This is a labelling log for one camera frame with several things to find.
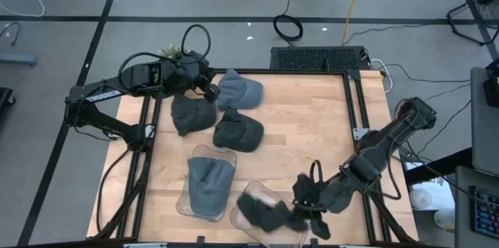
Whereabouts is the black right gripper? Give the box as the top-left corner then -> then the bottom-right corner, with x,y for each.
290,173 -> 331,241

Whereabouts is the blue-grey baseball cap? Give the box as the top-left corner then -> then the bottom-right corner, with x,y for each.
216,67 -> 265,112
186,156 -> 237,218

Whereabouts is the dark grey baseball cap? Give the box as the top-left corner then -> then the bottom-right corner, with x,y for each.
212,107 -> 265,153
170,94 -> 218,137
236,192 -> 310,234

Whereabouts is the clear plastic bin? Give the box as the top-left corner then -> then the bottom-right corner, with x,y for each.
229,180 -> 313,248
175,144 -> 238,223

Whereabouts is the green potted plant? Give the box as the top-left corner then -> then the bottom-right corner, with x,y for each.
157,44 -> 188,60

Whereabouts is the black perforated metal box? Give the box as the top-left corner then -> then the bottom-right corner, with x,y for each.
270,46 -> 371,72

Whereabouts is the white cup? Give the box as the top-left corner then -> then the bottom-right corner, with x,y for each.
409,187 -> 433,210
433,208 -> 456,232

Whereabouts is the black beam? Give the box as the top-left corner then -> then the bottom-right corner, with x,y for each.
404,147 -> 473,186

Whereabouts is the grey desk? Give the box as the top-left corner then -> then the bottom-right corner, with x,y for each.
454,165 -> 499,248
469,66 -> 499,178

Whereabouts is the keyboard with colourful keys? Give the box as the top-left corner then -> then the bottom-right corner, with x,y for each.
469,185 -> 499,240

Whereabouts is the grey metal bar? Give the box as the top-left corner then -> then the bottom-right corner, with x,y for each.
0,52 -> 38,67

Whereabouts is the black floor object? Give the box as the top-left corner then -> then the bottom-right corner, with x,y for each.
0,87 -> 16,119

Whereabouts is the black desk device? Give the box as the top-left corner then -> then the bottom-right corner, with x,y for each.
483,57 -> 499,108

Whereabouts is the black coiled cable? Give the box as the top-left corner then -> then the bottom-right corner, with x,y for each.
272,0 -> 304,43

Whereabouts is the black aluminium table frame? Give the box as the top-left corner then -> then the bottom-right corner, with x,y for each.
93,67 -> 419,247

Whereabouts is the yellow cable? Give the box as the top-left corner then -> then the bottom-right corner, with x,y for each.
341,0 -> 370,46

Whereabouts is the black floor cable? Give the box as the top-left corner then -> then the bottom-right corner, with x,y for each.
376,62 -> 472,84
0,20 -> 22,45

